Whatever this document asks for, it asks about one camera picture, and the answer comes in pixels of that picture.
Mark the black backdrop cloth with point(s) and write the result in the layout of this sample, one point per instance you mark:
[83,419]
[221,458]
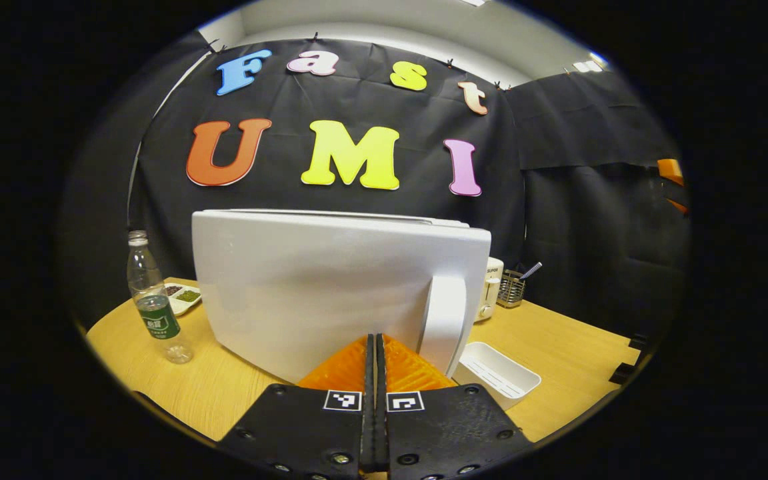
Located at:
[557,200]

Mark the white microwave oven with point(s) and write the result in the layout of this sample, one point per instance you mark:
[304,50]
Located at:
[324,286]

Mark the white plastic tray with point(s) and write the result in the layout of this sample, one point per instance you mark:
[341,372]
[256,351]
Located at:
[497,373]

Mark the white toaster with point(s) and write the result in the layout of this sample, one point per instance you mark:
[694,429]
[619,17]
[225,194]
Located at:
[492,286]

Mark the clear plastic water bottle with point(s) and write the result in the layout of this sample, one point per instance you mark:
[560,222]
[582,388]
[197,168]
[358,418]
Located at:
[154,313]

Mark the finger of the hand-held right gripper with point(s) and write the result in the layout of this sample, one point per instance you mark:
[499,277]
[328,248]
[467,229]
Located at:
[669,170]
[680,206]

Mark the black table clamp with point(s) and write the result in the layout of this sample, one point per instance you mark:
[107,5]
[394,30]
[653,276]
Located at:
[624,373]
[637,341]

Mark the white divided snack plate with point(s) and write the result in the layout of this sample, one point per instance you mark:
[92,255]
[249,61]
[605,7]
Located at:
[186,296]

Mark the small ceiling light panel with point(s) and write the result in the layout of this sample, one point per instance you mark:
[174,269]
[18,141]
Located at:
[588,66]

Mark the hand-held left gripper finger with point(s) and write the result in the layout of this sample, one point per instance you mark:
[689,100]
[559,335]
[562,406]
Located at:
[380,413]
[368,413]

